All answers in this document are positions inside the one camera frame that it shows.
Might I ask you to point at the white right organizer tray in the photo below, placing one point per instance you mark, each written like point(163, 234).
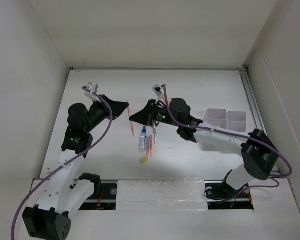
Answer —
point(237, 121)

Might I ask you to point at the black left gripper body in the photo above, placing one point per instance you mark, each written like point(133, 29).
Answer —
point(100, 113)

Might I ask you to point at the pink barrel pen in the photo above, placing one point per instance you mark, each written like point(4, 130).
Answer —
point(147, 146)

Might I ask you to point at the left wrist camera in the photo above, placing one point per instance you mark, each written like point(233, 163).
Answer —
point(90, 90)

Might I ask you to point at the black handled scissors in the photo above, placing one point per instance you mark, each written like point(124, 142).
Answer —
point(154, 132)

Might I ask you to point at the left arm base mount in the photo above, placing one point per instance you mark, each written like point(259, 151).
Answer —
point(104, 197)

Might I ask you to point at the aluminium rail right edge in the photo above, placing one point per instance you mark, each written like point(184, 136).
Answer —
point(251, 99)

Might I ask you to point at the orange barrel pen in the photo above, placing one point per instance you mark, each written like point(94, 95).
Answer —
point(151, 141)

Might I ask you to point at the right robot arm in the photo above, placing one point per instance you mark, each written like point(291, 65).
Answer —
point(255, 148)

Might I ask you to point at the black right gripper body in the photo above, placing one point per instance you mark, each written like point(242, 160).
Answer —
point(161, 114)

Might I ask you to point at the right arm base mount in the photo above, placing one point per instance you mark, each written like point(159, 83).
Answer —
point(221, 196)

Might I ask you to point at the clear blue spray bottle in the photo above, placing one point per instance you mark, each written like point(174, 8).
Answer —
point(143, 139)

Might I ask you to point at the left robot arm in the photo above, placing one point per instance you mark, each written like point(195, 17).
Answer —
point(51, 216)

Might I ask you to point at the yellow eraser block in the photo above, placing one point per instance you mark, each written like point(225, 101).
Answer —
point(144, 159)

